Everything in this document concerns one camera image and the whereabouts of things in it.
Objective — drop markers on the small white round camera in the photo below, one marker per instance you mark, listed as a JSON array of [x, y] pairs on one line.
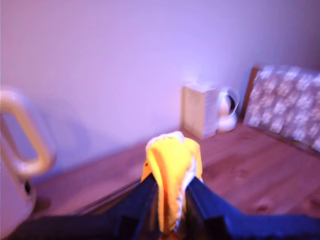
[[227, 120]]

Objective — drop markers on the white printed carton box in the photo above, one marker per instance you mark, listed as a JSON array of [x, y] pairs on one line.
[[197, 112]]

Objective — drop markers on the paw print blanket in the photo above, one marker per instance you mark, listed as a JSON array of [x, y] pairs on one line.
[[282, 105]]

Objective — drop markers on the cream kettle with brown panel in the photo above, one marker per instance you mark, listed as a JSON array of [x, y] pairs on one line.
[[32, 165]]

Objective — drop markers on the orange and white footbag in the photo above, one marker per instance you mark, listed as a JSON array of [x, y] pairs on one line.
[[172, 162]]

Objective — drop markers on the wooden chair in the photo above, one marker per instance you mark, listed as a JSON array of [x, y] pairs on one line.
[[249, 95]]

